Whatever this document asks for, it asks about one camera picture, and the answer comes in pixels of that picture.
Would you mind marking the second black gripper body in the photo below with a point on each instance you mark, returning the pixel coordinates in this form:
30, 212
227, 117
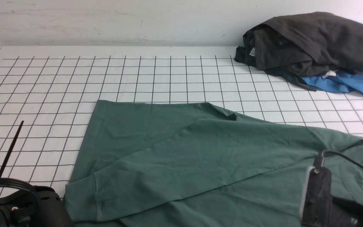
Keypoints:
346, 213

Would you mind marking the green long-sleeved shirt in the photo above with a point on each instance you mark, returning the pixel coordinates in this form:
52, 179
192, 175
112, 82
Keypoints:
193, 165

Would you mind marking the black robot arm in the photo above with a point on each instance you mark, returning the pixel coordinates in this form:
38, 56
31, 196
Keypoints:
40, 206

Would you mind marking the blue garment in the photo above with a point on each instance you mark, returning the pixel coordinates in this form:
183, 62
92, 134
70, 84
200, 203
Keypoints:
337, 82

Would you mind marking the dark grey crumpled garment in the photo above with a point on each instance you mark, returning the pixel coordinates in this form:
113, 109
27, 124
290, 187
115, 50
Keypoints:
303, 46

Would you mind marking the white grid-patterned table cloth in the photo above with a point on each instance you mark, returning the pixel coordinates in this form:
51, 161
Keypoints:
47, 101

